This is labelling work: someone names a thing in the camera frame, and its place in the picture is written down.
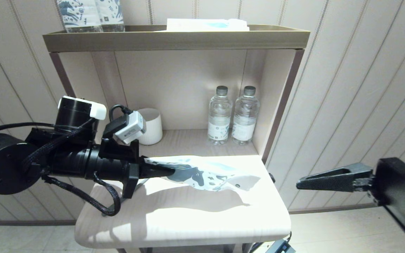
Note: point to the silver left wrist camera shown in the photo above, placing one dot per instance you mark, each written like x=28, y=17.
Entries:
x=132, y=128

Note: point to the clear water bottle dotted label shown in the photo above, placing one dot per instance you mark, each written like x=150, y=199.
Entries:
x=220, y=109

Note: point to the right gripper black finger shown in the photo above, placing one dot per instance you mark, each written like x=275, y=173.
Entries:
x=332, y=181

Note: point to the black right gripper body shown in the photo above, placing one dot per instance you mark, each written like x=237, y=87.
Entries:
x=403, y=196

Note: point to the grey robot base chassis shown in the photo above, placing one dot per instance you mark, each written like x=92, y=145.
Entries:
x=281, y=247

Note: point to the brown shelf tray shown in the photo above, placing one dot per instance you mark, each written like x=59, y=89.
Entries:
x=174, y=41

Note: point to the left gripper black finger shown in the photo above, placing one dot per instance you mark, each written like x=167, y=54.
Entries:
x=153, y=170

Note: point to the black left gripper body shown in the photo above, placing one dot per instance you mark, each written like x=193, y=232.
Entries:
x=132, y=175

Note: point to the beige wooden shelf unit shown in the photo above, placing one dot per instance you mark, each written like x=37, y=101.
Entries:
x=174, y=88

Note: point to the flat white blue packet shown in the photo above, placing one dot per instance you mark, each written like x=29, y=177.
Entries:
x=202, y=25

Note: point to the large blue printed white pouch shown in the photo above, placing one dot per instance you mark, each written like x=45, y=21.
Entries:
x=79, y=15

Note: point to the clear water bottle plain label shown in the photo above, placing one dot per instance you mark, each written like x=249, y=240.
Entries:
x=245, y=116

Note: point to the small blue printed white pouch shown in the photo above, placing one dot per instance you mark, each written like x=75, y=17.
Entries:
x=113, y=14

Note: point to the white ribbed mug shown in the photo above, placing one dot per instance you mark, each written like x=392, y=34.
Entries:
x=153, y=127

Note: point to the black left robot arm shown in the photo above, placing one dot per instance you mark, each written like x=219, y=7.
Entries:
x=65, y=161

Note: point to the white zip pouch blue horse print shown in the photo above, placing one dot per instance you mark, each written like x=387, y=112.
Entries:
x=202, y=174

